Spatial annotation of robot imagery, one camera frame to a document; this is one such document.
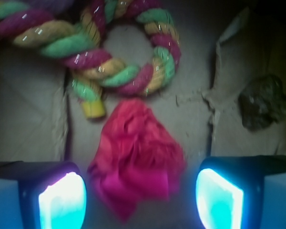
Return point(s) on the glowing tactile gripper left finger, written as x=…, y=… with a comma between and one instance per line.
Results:
x=41, y=195

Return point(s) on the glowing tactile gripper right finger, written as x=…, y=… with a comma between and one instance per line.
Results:
x=242, y=192

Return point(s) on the red paper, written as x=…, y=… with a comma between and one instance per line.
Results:
x=136, y=160

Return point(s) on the brown paper-lined box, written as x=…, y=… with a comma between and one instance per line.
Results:
x=224, y=44

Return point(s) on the dark rough rock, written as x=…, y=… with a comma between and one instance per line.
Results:
x=262, y=102

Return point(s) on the multicolour braided rope toy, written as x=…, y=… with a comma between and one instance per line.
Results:
x=77, y=46

